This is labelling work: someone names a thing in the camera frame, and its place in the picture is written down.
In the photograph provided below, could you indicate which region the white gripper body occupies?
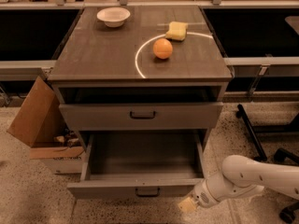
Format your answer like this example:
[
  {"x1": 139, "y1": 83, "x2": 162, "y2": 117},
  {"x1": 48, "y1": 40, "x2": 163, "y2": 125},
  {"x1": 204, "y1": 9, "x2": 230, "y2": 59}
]
[{"x1": 192, "y1": 178, "x2": 224, "y2": 208}]

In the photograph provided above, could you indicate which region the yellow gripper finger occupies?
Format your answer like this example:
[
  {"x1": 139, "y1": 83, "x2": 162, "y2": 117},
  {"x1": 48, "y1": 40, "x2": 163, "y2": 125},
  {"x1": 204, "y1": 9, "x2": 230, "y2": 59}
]
[{"x1": 178, "y1": 197, "x2": 197, "y2": 213}]

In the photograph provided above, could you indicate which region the grey drawer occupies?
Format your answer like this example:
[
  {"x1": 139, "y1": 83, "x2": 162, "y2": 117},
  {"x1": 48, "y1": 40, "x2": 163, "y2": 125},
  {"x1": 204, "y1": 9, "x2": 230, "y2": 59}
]
[
  {"x1": 59, "y1": 102, "x2": 223, "y2": 131},
  {"x1": 68, "y1": 130, "x2": 207, "y2": 199}
]

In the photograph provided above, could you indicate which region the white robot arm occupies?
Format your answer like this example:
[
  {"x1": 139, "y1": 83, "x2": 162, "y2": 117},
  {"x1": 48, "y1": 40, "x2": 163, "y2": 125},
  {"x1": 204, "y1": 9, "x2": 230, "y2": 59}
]
[{"x1": 178, "y1": 155, "x2": 299, "y2": 212}]

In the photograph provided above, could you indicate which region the grey top drawer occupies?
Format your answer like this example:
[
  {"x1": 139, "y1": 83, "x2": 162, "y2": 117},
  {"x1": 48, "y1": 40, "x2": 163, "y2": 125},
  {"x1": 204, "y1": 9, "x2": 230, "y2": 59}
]
[{"x1": 59, "y1": 102, "x2": 223, "y2": 131}]

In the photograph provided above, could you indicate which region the grey drawer cabinet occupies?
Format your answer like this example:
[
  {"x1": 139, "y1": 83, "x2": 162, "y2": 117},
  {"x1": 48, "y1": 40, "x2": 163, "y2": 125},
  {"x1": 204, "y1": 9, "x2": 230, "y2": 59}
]
[{"x1": 49, "y1": 6, "x2": 232, "y2": 145}]

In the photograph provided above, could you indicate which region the black chair base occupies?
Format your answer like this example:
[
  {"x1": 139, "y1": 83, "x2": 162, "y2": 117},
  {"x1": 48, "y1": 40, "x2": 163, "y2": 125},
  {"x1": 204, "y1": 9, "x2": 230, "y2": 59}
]
[{"x1": 274, "y1": 147, "x2": 299, "y2": 224}]

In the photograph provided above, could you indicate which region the orange ball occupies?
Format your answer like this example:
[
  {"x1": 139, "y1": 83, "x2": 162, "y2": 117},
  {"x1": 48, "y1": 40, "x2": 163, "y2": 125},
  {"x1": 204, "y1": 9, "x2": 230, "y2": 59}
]
[{"x1": 153, "y1": 38, "x2": 173, "y2": 60}]

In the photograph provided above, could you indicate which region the yellow sponge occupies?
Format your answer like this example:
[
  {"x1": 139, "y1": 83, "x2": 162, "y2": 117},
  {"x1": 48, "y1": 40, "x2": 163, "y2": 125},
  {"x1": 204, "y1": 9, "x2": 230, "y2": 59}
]
[{"x1": 165, "y1": 21, "x2": 188, "y2": 41}]

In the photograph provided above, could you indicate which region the open cardboard box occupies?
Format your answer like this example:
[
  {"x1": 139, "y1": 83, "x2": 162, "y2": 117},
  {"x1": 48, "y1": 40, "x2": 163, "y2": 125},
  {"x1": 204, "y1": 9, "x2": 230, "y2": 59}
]
[{"x1": 7, "y1": 77, "x2": 85, "y2": 175}]

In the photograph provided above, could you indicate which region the white bowl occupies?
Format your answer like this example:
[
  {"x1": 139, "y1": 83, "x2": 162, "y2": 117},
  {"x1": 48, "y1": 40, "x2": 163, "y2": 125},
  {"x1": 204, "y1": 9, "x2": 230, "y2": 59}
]
[{"x1": 96, "y1": 7, "x2": 131, "y2": 28}]

